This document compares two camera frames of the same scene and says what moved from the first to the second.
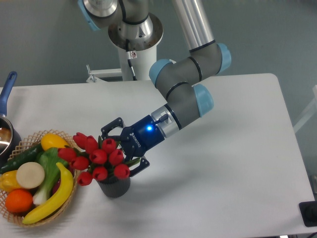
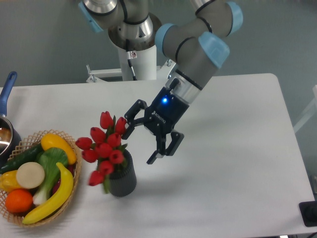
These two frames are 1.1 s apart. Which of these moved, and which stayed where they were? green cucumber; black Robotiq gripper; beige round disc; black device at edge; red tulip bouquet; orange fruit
Moved: black Robotiq gripper; red tulip bouquet
Stayed: green cucumber; beige round disc; orange fruit; black device at edge
